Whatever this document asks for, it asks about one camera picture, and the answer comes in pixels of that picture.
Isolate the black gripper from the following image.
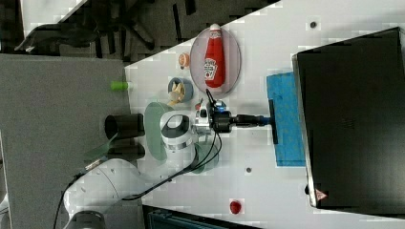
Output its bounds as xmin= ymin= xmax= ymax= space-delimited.
xmin=209 ymin=111 xmax=269 ymax=134

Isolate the small red fruit toy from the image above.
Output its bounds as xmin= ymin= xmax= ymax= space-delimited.
xmin=229 ymin=200 xmax=242 ymax=215

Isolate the green cup with handle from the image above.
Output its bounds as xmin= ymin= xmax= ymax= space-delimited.
xmin=193 ymin=141 xmax=219 ymax=174

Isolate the red strawberry toy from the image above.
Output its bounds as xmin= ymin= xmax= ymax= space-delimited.
xmin=195 ymin=98 xmax=203 ymax=110

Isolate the green marker pen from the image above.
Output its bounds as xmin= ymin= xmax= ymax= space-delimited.
xmin=110 ymin=81 xmax=129 ymax=91

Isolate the red ketchup bottle toy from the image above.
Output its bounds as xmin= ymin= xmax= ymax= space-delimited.
xmin=203 ymin=24 xmax=225 ymax=88

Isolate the grey round plate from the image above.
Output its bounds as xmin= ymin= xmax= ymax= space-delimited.
xmin=189 ymin=29 xmax=242 ymax=97

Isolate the blue bowl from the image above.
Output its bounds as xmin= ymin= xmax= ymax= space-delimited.
xmin=168 ymin=77 xmax=194 ymax=102

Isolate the orange slice toy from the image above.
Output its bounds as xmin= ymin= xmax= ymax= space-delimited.
xmin=178 ymin=52 xmax=190 ymax=69

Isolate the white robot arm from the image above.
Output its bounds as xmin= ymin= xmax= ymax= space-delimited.
xmin=63 ymin=110 xmax=271 ymax=229

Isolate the green perforated colander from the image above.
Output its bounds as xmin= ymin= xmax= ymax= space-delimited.
xmin=144 ymin=102 xmax=173 ymax=161

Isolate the black cylinder holder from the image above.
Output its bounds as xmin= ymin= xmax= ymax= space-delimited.
xmin=104 ymin=114 xmax=145 ymax=139

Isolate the black toaster oven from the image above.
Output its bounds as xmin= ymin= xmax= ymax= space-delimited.
xmin=266 ymin=26 xmax=405 ymax=216

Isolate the peeled banana toy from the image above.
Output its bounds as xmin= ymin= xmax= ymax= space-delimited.
xmin=168 ymin=83 xmax=184 ymax=106

